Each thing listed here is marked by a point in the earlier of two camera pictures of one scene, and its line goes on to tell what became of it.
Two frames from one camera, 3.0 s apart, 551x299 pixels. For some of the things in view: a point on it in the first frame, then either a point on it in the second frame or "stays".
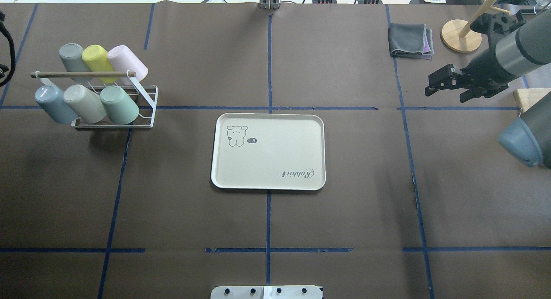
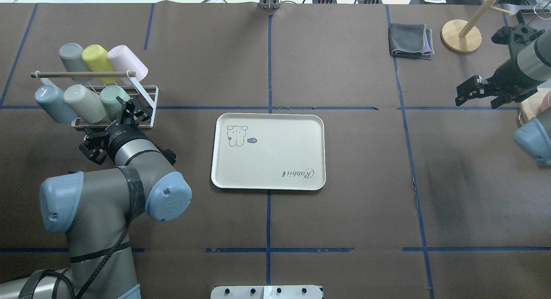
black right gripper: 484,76 -> 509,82
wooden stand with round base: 458,35 stays
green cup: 119,107 stays
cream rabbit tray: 269,152 stays
